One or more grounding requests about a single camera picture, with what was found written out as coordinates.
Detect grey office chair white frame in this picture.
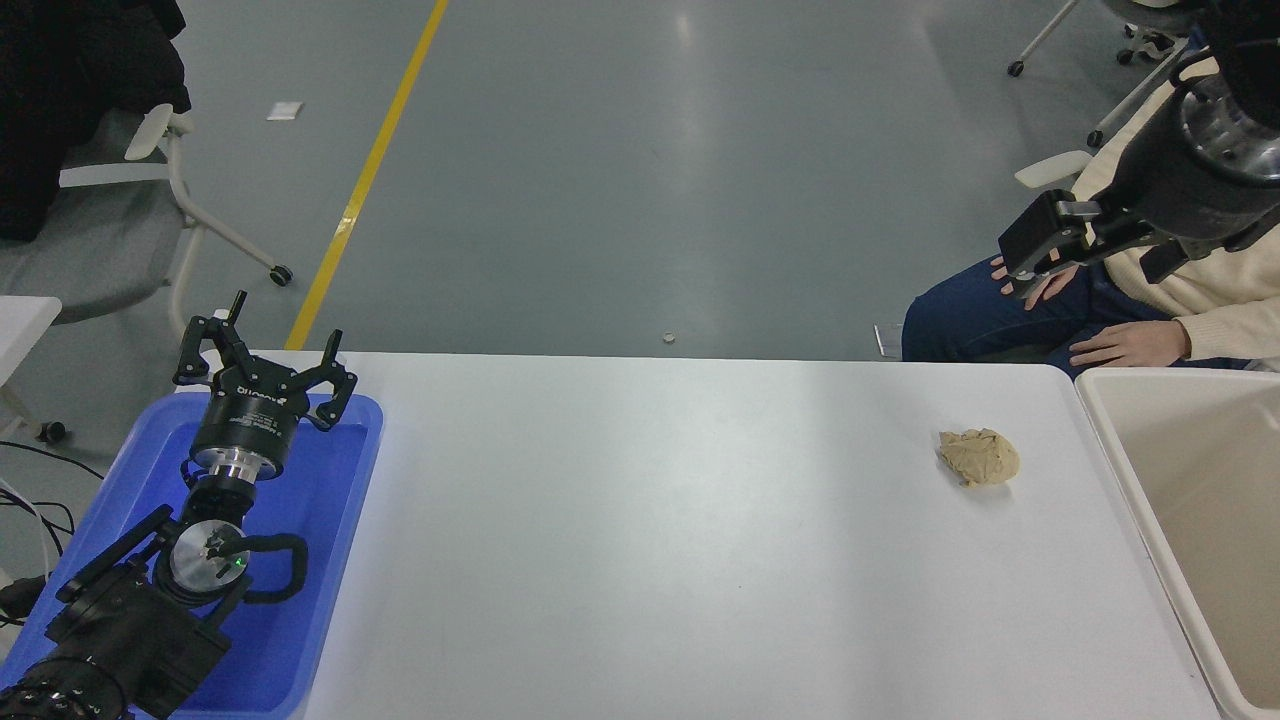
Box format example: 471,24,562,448
0,102,294,326

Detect blue plastic tray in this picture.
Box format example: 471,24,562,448
0,392,384,719

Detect looped black floor cable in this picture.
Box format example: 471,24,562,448
0,490,77,561

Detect large pale bin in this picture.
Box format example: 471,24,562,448
1075,365,1280,720

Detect person's right hand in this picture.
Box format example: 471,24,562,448
990,255,1083,311

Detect white floor cable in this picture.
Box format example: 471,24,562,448
0,478,53,583

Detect white-legged office chair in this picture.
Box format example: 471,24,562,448
1008,0,1196,149

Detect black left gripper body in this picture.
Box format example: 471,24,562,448
190,370,303,471

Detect small white side table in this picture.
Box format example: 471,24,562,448
0,296,67,446

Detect thin black floor cable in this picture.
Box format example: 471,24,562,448
0,440,106,483

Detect person's left hand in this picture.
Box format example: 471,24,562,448
1068,320,1191,369

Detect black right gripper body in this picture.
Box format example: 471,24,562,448
1105,85,1280,251

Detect person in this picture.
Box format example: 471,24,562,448
0,0,191,243
900,55,1280,381

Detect tan paper ball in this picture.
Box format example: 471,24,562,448
938,428,1021,489

